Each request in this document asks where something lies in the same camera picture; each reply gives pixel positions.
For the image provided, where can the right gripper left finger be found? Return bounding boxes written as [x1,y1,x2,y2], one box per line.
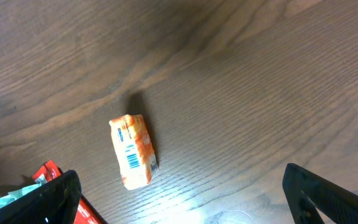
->
[0,170,81,224]

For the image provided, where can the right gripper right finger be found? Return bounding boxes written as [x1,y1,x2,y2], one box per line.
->
[282,163,358,223]

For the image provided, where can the red Nescafe stick sachet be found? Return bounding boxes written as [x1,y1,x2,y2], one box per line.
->
[32,160,107,224]

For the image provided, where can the mint green wet wipes pack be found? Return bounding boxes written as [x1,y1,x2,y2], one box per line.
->
[0,184,42,209]

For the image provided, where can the orange tissue packet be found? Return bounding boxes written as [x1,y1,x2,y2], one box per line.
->
[109,114,158,190]

